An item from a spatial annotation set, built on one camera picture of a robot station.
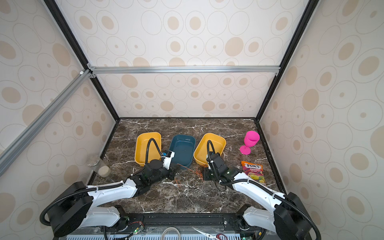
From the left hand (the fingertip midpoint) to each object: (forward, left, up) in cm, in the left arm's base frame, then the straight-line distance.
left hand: (184, 164), depth 80 cm
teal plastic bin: (+20, +2, -14) cm, 25 cm away
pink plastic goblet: (+16, -39, +2) cm, 42 cm away
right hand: (-2, -11, -6) cm, 13 cm away
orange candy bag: (0, -41, -10) cm, 42 cm away
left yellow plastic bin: (+19, +31, -12) cm, 38 cm away
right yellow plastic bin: (+14, -9, -11) cm, 20 cm away
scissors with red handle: (-31, -16, -11) cm, 37 cm away
